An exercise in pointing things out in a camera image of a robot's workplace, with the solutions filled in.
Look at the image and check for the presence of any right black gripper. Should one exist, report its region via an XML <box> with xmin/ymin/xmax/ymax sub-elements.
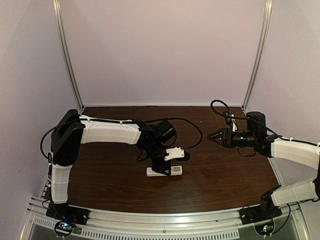
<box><xmin>207</xmin><ymin>128</ymin><xmax>257</xmax><ymax>149</ymax></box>

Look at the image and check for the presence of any white remote control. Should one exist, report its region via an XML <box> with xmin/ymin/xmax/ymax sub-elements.
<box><xmin>146</xmin><ymin>165</ymin><xmax>183</xmax><ymax>177</ymax></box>

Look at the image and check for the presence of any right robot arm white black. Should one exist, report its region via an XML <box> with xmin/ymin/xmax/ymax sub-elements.
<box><xmin>207</xmin><ymin>111</ymin><xmax>320</xmax><ymax>221</ymax></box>

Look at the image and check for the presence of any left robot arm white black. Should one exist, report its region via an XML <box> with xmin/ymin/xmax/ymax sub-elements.
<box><xmin>45</xmin><ymin>109</ymin><xmax>185</xmax><ymax>222</ymax></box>

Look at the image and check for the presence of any right round circuit board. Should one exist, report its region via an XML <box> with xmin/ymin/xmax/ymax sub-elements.
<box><xmin>254</xmin><ymin>221</ymin><xmax>275</xmax><ymax>237</ymax></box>

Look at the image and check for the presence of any round circuit board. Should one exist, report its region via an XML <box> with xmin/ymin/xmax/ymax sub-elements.
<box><xmin>53</xmin><ymin>221</ymin><xmax>76</xmax><ymax>238</ymax></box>
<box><xmin>254</xmin><ymin>221</ymin><xmax>275</xmax><ymax>237</ymax></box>

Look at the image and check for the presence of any left round circuit board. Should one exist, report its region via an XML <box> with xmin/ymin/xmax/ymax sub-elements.
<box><xmin>53</xmin><ymin>221</ymin><xmax>76</xmax><ymax>238</ymax></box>

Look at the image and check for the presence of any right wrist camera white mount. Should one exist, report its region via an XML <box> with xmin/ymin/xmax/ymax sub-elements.
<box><xmin>223</xmin><ymin>111</ymin><xmax>239</xmax><ymax>132</ymax></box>

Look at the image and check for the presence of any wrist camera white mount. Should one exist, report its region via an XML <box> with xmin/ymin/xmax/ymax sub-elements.
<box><xmin>223</xmin><ymin>111</ymin><xmax>239</xmax><ymax>132</ymax></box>
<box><xmin>164</xmin><ymin>147</ymin><xmax>190</xmax><ymax>161</ymax></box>

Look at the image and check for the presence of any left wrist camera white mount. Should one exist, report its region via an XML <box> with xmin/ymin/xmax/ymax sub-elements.
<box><xmin>164</xmin><ymin>147</ymin><xmax>190</xmax><ymax>161</ymax></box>

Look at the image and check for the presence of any left black camera cable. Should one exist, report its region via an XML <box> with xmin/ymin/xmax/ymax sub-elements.
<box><xmin>119</xmin><ymin>117</ymin><xmax>203</xmax><ymax>148</ymax></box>

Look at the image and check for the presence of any black camera cable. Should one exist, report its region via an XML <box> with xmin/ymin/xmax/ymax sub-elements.
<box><xmin>210</xmin><ymin>99</ymin><xmax>320</xmax><ymax>146</ymax></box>
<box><xmin>119</xmin><ymin>117</ymin><xmax>203</xmax><ymax>148</ymax></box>

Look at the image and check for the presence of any right black camera cable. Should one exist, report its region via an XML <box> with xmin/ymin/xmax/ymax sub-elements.
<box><xmin>210</xmin><ymin>99</ymin><xmax>320</xmax><ymax>146</ymax></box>

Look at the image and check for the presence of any front aluminium rail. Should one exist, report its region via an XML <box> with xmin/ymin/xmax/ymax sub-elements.
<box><xmin>24</xmin><ymin>194</ymin><xmax>306</xmax><ymax>240</ymax></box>

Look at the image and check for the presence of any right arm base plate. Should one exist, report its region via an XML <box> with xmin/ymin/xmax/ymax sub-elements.
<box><xmin>238</xmin><ymin>205</ymin><xmax>282</xmax><ymax>225</ymax></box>

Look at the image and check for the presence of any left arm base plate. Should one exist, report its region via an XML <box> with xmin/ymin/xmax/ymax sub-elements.
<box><xmin>45</xmin><ymin>203</ymin><xmax>90</xmax><ymax>226</ymax></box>

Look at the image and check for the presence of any right aluminium frame post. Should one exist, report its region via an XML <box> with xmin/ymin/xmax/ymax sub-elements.
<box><xmin>242</xmin><ymin>0</ymin><xmax>273</xmax><ymax>111</ymax></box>

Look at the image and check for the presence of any aluminium frame post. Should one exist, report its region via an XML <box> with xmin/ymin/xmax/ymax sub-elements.
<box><xmin>242</xmin><ymin>0</ymin><xmax>273</xmax><ymax>111</ymax></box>
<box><xmin>52</xmin><ymin>0</ymin><xmax>85</xmax><ymax>112</ymax></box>

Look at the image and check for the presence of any left aluminium frame post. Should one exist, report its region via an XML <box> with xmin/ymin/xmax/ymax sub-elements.
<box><xmin>52</xmin><ymin>0</ymin><xmax>85</xmax><ymax>112</ymax></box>

